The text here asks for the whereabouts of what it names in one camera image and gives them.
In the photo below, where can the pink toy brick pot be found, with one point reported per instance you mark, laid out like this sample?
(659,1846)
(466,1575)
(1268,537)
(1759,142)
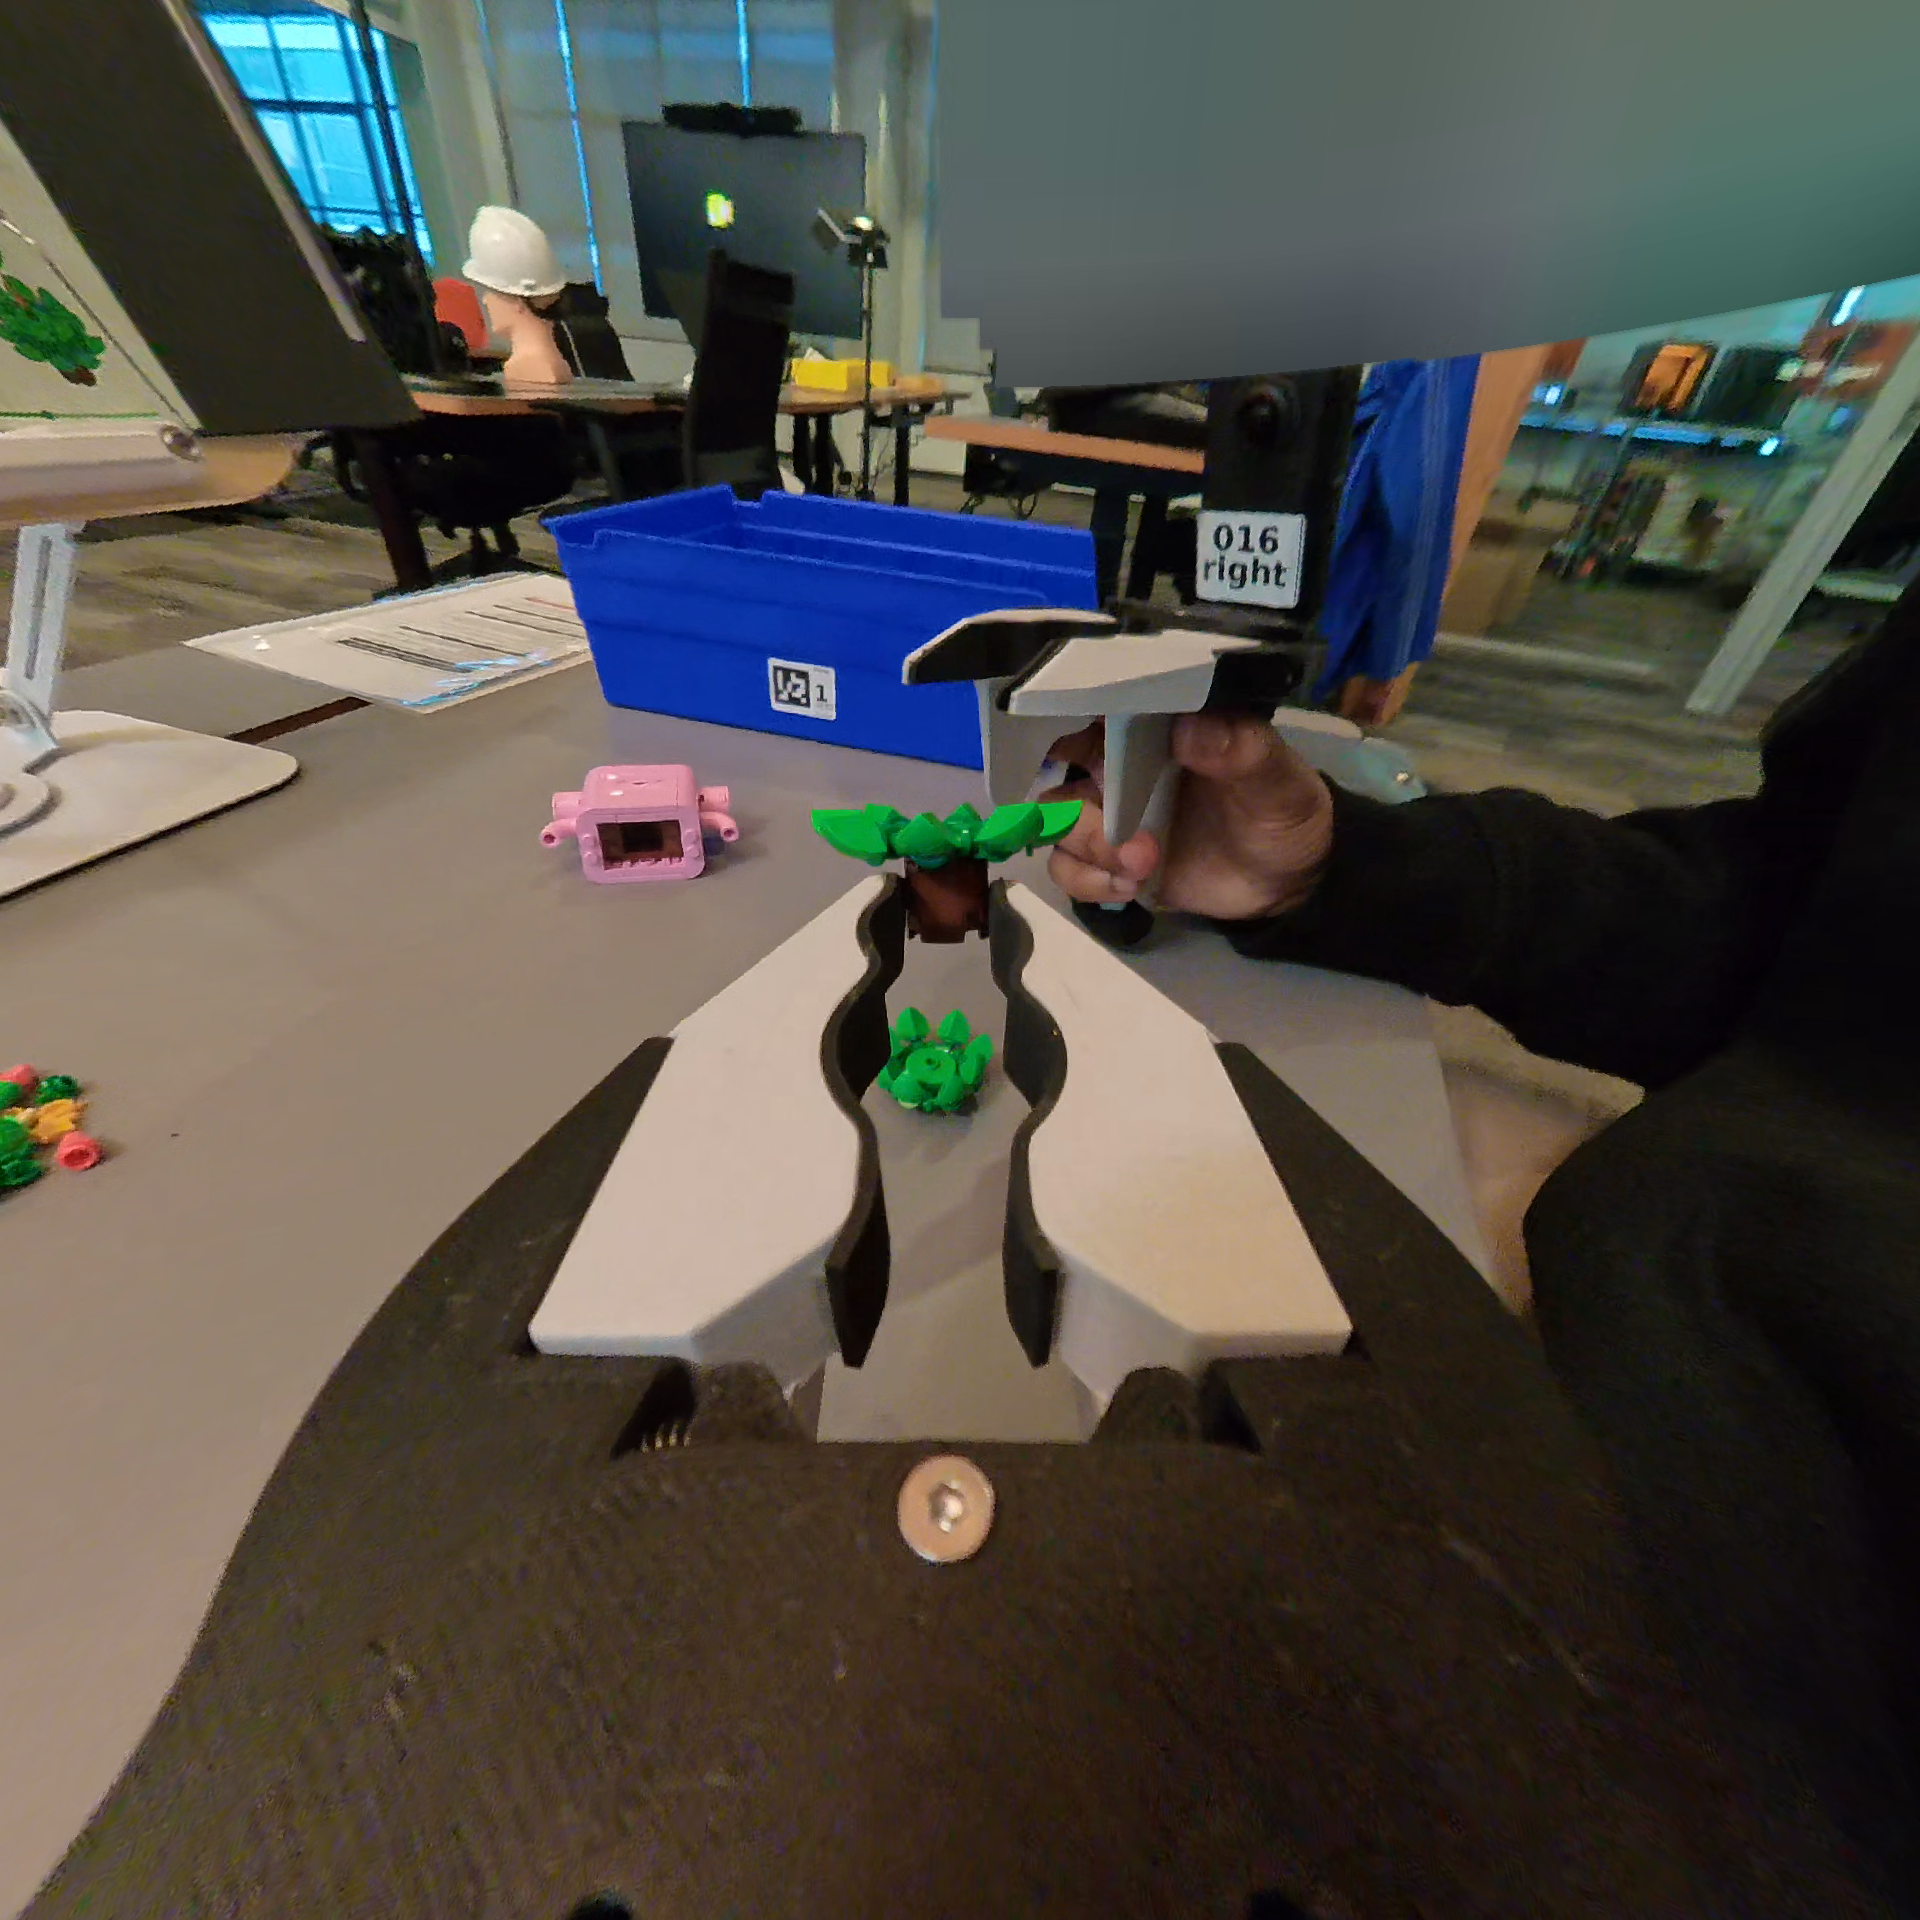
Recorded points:
(639,791)

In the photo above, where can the person's black clad torso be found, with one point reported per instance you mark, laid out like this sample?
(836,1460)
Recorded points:
(1770,1424)

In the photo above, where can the large green brick leaf rosette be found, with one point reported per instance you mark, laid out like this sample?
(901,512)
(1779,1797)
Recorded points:
(877,830)

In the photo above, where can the storage shelving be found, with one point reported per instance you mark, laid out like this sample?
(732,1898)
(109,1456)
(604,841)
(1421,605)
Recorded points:
(1665,450)

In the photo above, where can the white table leg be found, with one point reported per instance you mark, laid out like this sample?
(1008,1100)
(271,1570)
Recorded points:
(1799,525)

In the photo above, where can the black monitor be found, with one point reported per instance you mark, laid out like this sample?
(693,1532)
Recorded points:
(779,196)

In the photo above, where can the pile of small flower bricks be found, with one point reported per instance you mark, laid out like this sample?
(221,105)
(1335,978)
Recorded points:
(53,1118)

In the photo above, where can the black webcam bar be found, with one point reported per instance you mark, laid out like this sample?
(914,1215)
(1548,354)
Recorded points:
(735,118)

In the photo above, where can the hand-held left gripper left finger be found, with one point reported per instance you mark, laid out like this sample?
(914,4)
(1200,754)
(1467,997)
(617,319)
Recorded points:
(704,1201)

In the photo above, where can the yellow plastic bin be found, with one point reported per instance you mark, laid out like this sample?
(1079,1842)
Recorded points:
(832,375)

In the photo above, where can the open instruction booklet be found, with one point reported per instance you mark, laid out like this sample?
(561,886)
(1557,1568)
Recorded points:
(59,346)

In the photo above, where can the blue jacket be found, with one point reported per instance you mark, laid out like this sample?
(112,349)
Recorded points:
(1401,510)

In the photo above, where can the dark grey board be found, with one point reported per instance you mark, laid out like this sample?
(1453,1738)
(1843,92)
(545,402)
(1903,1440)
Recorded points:
(181,182)

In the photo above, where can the person's right hand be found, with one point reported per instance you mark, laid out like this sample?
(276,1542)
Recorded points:
(1243,826)

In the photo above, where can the black office chair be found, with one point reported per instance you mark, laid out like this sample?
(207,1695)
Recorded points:
(743,375)

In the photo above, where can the laminated paper sheet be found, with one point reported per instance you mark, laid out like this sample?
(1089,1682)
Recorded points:
(420,638)

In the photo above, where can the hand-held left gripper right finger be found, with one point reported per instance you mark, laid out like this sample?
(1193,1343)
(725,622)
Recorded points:
(1170,1201)

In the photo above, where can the small green brick leaf rosette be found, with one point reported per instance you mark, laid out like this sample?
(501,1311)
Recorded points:
(930,1072)

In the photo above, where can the wooden top office desk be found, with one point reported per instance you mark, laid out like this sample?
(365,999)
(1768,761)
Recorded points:
(1049,439)
(599,398)

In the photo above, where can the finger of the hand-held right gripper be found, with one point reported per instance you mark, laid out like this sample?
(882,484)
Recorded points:
(1124,677)
(975,638)

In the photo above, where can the white book stand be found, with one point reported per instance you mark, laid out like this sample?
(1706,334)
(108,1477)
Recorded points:
(148,781)

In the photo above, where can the tripod with camera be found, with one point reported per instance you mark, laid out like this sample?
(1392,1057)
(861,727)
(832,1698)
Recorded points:
(861,234)

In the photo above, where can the mannequin head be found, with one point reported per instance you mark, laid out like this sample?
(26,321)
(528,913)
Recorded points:
(533,352)

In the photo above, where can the white hard hat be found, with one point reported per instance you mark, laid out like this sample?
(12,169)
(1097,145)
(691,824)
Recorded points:
(512,248)

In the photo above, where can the blue plastic bin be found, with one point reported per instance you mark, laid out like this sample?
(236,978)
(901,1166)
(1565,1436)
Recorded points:
(674,645)

